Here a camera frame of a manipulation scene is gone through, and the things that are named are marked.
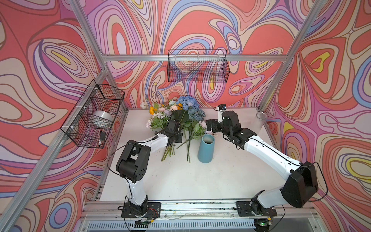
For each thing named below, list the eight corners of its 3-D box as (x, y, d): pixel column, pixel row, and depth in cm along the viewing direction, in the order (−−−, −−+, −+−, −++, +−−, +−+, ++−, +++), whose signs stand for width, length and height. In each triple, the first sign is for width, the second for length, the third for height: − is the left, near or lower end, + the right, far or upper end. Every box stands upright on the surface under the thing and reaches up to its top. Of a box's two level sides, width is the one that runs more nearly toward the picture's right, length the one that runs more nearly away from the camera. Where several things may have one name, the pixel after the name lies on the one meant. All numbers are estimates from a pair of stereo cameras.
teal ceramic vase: (198, 163, 91) (200, 146, 75) (197, 150, 97) (199, 133, 81) (212, 163, 91) (218, 146, 75) (211, 150, 97) (216, 133, 81)
